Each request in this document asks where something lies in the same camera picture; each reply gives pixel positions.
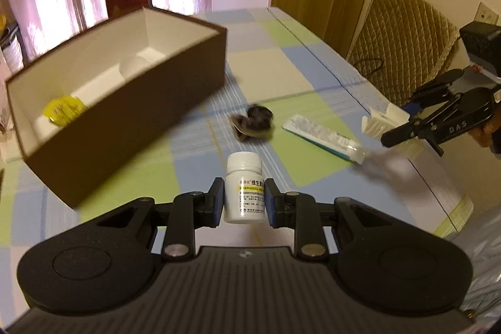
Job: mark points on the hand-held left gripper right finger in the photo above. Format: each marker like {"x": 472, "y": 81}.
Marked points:
{"x": 271, "y": 205}

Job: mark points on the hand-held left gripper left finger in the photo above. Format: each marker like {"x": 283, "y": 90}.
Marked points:
{"x": 217, "y": 203}

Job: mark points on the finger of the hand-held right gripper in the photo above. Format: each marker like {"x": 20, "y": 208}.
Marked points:
{"x": 407, "y": 130}
{"x": 430, "y": 95}

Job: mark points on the white pill bottle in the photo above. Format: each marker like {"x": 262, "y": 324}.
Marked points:
{"x": 244, "y": 197}

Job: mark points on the brown cardboard box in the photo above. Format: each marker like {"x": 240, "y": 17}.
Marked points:
{"x": 117, "y": 146}

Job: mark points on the yellow snack packet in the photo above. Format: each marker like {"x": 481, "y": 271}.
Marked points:
{"x": 62, "y": 111}

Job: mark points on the person's right hand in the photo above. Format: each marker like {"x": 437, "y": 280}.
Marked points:
{"x": 492, "y": 130}

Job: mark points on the chair with quilted cover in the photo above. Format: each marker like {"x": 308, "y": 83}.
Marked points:
{"x": 403, "y": 28}

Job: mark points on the white tube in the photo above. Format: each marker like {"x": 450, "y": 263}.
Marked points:
{"x": 321, "y": 132}

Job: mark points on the dark hair scrunchie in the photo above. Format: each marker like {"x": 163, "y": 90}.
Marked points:
{"x": 254, "y": 118}

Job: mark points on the checked tablecloth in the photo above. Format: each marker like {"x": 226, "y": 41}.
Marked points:
{"x": 297, "y": 64}

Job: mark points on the beige wall socket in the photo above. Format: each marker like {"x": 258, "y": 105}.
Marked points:
{"x": 486, "y": 12}

